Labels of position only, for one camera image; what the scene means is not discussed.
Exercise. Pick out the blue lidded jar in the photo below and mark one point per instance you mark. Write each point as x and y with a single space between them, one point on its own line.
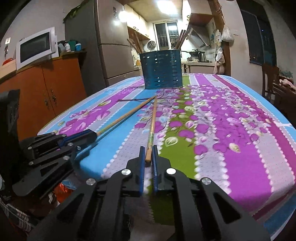
78 47

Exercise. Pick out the dark wooden side table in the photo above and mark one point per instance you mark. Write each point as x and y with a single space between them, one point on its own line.
285 102

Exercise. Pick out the blue perforated utensil holder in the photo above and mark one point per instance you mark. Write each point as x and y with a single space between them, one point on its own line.
162 69

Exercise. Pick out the range hood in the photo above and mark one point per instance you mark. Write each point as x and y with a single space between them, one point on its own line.
199 36

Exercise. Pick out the grey refrigerator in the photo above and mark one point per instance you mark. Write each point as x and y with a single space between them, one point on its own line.
104 37

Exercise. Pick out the orange wooden cabinet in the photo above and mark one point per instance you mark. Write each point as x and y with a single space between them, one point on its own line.
47 89

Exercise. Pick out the white plastic bag hanging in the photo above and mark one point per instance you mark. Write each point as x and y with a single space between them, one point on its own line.
227 35

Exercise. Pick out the steel kettle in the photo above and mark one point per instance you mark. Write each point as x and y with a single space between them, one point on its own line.
202 56

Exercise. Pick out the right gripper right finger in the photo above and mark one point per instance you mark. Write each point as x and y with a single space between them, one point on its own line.
202 210

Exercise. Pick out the white microwave oven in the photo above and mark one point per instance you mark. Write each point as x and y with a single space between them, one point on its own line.
38 46

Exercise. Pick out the floral striped tablecloth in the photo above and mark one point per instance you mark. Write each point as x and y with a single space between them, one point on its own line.
213 126

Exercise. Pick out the wooden chair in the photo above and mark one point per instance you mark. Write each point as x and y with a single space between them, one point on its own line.
270 75

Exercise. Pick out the kitchen window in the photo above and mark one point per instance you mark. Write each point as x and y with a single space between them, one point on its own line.
167 35

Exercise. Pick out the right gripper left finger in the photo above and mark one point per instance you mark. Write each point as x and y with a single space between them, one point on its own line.
96 211

